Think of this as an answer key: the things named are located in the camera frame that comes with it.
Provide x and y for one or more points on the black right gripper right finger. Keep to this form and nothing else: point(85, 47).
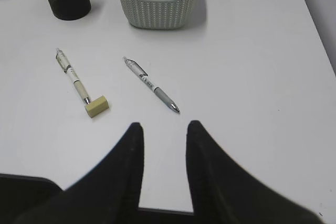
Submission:
point(223, 192)

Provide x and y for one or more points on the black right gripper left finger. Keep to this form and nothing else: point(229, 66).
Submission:
point(109, 193)

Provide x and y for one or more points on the yellow eraser right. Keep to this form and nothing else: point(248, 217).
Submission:
point(97, 106)

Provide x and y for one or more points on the grey grip pen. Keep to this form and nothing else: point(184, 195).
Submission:
point(144, 77)

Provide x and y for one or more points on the beige grip pen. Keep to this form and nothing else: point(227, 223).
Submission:
point(70, 72)

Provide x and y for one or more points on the green plastic woven basket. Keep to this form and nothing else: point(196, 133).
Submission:
point(157, 14)

